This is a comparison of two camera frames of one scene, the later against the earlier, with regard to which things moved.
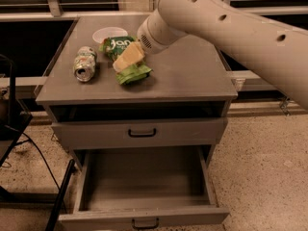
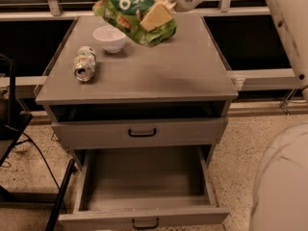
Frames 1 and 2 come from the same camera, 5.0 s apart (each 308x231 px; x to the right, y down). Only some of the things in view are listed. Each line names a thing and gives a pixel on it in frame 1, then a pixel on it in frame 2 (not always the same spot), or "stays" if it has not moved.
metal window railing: x=56 y=12 stays
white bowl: x=104 y=33 stays
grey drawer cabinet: x=104 y=92 stays
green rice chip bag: x=114 y=47 -> x=126 y=10
